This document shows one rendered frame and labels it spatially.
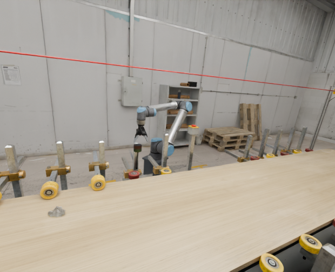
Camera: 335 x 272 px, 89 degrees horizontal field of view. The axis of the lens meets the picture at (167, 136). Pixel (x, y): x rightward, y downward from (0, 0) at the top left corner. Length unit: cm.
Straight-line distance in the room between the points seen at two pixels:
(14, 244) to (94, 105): 322
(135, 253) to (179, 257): 17
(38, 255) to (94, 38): 358
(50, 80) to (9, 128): 113
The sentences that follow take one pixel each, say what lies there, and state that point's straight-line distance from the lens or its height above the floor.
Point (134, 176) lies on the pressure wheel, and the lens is 128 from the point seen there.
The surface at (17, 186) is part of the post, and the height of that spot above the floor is 88.
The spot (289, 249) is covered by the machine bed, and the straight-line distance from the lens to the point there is 123.
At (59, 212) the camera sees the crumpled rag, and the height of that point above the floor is 91.
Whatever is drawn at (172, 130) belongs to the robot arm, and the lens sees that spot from 210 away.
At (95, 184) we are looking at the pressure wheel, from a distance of 115.
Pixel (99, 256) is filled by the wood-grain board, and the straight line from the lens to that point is 84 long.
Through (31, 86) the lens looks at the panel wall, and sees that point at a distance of 397.
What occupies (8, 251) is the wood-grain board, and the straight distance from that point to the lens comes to 98.
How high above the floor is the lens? 155
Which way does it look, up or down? 17 degrees down
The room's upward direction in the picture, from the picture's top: 5 degrees clockwise
